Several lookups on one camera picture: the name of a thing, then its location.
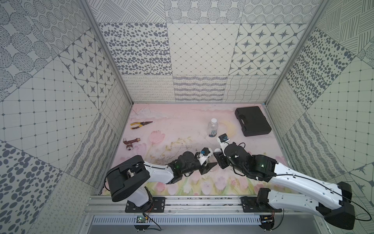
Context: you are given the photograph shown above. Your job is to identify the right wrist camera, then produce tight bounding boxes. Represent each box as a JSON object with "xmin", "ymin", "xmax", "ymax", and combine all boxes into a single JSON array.
[{"xmin": 217, "ymin": 134, "xmax": 230, "ymax": 151}]

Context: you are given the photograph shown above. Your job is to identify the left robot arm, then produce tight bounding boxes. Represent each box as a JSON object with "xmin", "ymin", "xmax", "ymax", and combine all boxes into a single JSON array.
[{"xmin": 106, "ymin": 148, "xmax": 217, "ymax": 208}]

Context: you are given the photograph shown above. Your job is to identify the floral pink table mat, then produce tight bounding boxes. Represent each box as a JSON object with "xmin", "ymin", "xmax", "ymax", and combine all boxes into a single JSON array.
[{"xmin": 113, "ymin": 104, "xmax": 290, "ymax": 196}]

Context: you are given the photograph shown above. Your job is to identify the black plastic tool case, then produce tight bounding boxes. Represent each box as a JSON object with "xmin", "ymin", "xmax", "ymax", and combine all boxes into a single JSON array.
[{"xmin": 235, "ymin": 106, "xmax": 272, "ymax": 137}]

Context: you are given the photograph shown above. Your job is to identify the controller board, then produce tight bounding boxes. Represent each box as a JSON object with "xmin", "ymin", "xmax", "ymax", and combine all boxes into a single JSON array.
[
  {"xmin": 134, "ymin": 215, "xmax": 150, "ymax": 231},
  {"xmin": 259, "ymin": 215, "xmax": 275, "ymax": 231}
]

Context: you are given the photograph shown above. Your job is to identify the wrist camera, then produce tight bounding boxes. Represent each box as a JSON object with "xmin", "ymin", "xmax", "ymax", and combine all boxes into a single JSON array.
[
  {"xmin": 196, "ymin": 147, "xmax": 213, "ymax": 166},
  {"xmin": 217, "ymin": 134, "xmax": 230, "ymax": 151}
]

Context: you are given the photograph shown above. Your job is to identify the yellow handled pliers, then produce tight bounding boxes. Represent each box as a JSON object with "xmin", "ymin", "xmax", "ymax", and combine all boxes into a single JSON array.
[{"xmin": 130, "ymin": 121, "xmax": 152, "ymax": 130}]

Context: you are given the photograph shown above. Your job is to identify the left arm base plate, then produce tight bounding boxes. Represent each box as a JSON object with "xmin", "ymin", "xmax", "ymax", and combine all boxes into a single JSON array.
[{"xmin": 125, "ymin": 197, "xmax": 166, "ymax": 213}]

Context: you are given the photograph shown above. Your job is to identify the short clear plastic bottle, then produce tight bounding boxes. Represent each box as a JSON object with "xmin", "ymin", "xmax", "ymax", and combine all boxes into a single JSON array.
[{"xmin": 207, "ymin": 118, "xmax": 219, "ymax": 137}]

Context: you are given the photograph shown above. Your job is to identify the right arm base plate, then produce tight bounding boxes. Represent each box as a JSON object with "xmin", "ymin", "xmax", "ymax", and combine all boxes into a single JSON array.
[{"xmin": 240, "ymin": 196, "xmax": 282, "ymax": 213}]

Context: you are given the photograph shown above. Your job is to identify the right controller board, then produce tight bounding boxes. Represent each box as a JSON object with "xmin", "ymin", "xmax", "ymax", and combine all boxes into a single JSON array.
[{"xmin": 259, "ymin": 215, "xmax": 275, "ymax": 231}]

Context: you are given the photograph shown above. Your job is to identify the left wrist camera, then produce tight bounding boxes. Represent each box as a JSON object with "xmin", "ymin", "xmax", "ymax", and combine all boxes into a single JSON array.
[{"xmin": 196, "ymin": 147, "xmax": 213, "ymax": 166}]

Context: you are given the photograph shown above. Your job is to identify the white slotted cable duct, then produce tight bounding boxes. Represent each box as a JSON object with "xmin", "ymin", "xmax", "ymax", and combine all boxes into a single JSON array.
[{"xmin": 92, "ymin": 214, "xmax": 261, "ymax": 226}]

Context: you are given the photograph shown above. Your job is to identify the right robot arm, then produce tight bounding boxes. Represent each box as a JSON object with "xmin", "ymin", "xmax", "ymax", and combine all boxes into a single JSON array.
[{"xmin": 214, "ymin": 135, "xmax": 355, "ymax": 230}]

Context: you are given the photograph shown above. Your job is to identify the aluminium mounting rail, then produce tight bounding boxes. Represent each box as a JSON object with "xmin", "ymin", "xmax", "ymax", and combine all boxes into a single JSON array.
[{"xmin": 83, "ymin": 193, "xmax": 320, "ymax": 216}]

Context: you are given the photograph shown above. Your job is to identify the left controller board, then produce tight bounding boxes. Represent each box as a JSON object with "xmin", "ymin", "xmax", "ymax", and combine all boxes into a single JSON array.
[{"xmin": 134, "ymin": 215, "xmax": 150, "ymax": 231}]

